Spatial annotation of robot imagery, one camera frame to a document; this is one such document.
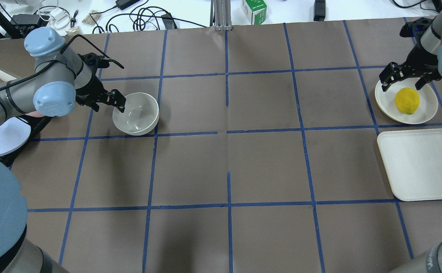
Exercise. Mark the cream round plate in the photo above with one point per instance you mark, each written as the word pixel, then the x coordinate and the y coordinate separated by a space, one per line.
pixel 425 112

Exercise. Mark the blue plate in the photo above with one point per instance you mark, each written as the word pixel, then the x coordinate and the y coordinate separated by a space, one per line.
pixel 14 133

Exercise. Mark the aluminium frame post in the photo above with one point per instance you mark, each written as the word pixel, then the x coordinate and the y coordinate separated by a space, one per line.
pixel 220 15

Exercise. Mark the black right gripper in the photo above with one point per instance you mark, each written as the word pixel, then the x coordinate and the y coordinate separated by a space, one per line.
pixel 420 55

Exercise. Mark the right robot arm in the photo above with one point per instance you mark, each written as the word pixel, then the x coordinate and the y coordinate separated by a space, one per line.
pixel 430 42

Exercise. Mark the yellow lemon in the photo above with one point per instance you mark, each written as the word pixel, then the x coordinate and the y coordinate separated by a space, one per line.
pixel 407 100

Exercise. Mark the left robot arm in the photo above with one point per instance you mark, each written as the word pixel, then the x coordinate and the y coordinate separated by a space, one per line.
pixel 62 79

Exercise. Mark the white rectangular tray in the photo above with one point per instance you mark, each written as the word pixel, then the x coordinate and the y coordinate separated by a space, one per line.
pixel 413 163

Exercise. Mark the white bowl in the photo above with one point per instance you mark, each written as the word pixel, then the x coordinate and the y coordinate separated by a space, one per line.
pixel 141 114

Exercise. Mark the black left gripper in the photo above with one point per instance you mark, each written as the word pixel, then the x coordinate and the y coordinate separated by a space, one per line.
pixel 88 90

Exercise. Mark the green white carton box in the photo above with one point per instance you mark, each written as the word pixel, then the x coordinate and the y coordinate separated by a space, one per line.
pixel 255 11

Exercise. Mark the black dish rack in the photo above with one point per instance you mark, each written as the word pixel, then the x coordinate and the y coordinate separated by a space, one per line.
pixel 37 125

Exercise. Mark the cream plate in rack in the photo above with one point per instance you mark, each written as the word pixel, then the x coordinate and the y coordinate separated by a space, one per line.
pixel 7 76

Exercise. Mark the black power adapter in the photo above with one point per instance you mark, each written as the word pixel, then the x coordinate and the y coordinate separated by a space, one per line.
pixel 319 10

